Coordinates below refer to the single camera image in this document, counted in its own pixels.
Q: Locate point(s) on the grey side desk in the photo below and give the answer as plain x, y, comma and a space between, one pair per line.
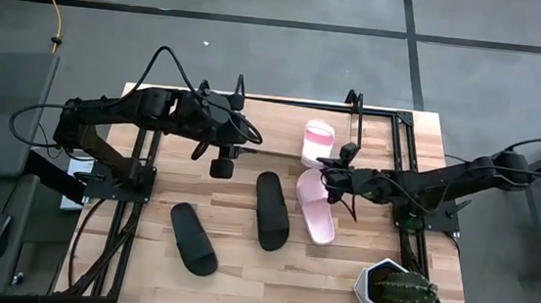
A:
4, 113

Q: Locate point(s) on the wooden shelf with black frame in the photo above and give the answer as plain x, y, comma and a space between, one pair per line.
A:
282, 128

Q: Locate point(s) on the white paper sheet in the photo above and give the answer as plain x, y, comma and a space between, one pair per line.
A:
77, 169

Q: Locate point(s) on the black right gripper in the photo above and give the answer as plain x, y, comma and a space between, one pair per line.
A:
356, 183

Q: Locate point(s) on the black foam slide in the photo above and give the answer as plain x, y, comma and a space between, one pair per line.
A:
194, 240
272, 215

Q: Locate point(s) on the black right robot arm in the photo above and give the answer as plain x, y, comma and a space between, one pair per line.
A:
445, 179

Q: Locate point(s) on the black aluminium table frame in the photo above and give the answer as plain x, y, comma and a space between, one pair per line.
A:
405, 119

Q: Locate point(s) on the pink foam slide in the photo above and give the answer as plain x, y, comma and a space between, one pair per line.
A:
316, 214
318, 143

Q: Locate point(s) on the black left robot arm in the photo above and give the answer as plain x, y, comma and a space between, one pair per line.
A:
122, 104

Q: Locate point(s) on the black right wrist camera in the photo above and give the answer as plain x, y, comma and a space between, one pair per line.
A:
347, 152

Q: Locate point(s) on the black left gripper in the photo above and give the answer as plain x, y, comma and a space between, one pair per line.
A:
222, 167

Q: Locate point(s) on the green cactus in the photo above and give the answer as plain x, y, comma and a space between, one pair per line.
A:
408, 287

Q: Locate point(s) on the white angular plant pot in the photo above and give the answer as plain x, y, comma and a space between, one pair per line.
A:
362, 287

